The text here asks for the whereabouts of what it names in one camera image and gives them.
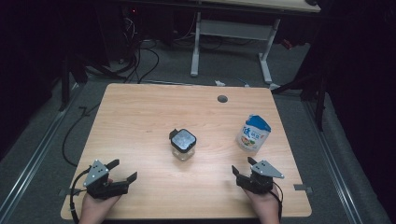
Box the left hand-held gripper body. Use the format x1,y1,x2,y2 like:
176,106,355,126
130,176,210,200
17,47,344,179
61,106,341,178
82,159,130,200

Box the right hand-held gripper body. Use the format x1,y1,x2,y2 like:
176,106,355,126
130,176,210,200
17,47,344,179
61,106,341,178
235,160,285,195

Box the white and blue bag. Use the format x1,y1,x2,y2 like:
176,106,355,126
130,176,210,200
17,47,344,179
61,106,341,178
236,113,272,153

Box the square glass jar black lid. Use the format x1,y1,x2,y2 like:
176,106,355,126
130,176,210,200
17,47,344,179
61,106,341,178
168,128,198,161

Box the person's left hand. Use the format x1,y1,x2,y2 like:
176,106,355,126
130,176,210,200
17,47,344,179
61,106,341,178
78,194,120,224

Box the person's right hand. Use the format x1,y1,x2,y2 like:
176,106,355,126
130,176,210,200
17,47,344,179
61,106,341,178
244,186,280,224

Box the black metal stand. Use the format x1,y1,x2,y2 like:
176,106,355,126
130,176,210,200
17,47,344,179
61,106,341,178
58,55,89,112
273,60,332,133

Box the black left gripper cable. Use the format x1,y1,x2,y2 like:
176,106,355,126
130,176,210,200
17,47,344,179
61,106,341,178
69,167,92,224

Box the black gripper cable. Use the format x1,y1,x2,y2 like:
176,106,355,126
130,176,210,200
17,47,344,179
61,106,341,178
269,183,284,222
69,167,92,224

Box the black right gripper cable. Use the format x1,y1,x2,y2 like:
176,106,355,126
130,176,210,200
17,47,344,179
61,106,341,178
269,183,284,222

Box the long black floor cable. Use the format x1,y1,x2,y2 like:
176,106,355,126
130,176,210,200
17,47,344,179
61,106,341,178
61,105,101,168

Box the metal floor rail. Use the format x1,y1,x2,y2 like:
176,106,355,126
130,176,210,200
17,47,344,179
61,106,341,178
0,83,82,217
303,99,364,224

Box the bundle of black cables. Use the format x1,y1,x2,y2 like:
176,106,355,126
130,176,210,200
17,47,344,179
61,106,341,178
118,8,161,84

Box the white desk frame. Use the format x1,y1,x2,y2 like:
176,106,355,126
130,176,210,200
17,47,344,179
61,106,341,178
190,0,321,86

